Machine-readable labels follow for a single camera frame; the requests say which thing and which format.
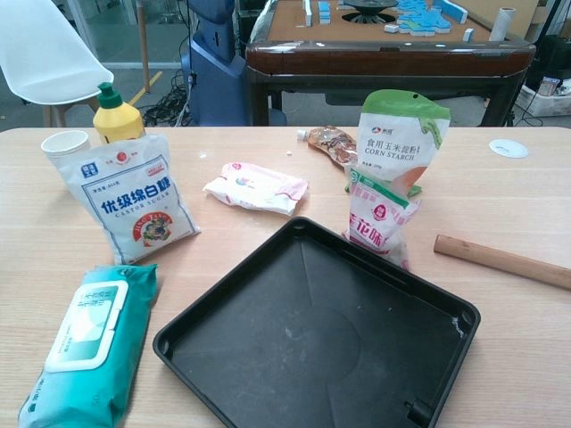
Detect small candy packet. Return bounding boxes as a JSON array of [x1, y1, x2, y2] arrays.
[[341, 167, 423, 272]]

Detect black square plastic tray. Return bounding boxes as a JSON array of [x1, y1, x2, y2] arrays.
[[152, 216, 482, 428]]

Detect green white snack pouch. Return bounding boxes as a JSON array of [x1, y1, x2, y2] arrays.
[[343, 88, 450, 197]]

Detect white castor sugar bag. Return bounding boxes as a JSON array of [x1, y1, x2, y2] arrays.
[[46, 133, 202, 265]]

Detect pink white wet wipes pack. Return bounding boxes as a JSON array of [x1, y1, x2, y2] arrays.
[[203, 161, 310, 218]]

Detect brown sauce spout pouch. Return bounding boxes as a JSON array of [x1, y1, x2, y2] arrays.
[[297, 126, 360, 169]]

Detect blue chair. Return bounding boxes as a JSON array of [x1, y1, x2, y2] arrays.
[[180, 0, 286, 128]]

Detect dark brown mahjong table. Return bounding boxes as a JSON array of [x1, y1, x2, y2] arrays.
[[244, 0, 536, 128]]

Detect yellow bottle green cap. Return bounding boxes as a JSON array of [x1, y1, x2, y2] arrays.
[[92, 82, 147, 146]]

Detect wooden rolling pin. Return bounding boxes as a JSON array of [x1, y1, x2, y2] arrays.
[[434, 234, 571, 292]]

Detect black mahjong table centre dome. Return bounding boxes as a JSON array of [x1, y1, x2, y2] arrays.
[[341, 0, 398, 26]]

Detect white paper cup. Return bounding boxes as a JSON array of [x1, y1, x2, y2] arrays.
[[40, 129, 92, 169]]

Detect white round table grommet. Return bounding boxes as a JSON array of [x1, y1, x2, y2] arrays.
[[488, 137, 530, 159]]

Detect blue mahjong tile heap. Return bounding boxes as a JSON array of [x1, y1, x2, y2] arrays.
[[392, 0, 468, 36]]

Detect teal wet wipes pack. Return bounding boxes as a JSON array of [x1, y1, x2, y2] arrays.
[[17, 263, 160, 428]]

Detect white box with clutter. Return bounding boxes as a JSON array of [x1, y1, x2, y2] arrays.
[[519, 75, 571, 117]]

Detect white paper roll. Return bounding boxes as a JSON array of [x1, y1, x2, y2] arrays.
[[490, 6, 518, 44]]

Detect white chair wooden legs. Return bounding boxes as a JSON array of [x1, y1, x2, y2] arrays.
[[0, 0, 116, 128]]

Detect black floor cable bundle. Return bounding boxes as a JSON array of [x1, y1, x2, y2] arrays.
[[142, 82, 195, 126]]

